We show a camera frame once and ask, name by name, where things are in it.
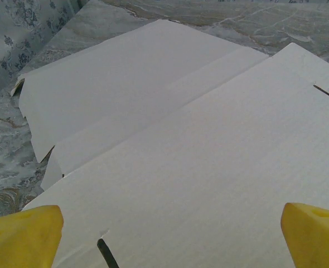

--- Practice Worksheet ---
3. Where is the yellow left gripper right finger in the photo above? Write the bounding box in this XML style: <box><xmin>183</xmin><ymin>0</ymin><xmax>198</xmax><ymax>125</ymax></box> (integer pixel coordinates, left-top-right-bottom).
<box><xmin>281</xmin><ymin>202</ymin><xmax>329</xmax><ymax>268</ymax></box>

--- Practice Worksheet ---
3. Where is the pink cardboard box white inside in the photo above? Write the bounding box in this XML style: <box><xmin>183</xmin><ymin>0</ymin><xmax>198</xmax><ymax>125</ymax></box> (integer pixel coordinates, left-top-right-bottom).
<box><xmin>21</xmin><ymin>42</ymin><xmax>329</xmax><ymax>268</ymax></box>

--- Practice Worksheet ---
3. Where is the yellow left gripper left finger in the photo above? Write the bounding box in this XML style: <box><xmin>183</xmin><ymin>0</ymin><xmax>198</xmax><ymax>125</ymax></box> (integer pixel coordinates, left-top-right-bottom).
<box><xmin>0</xmin><ymin>205</ymin><xmax>64</xmax><ymax>268</ymax></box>

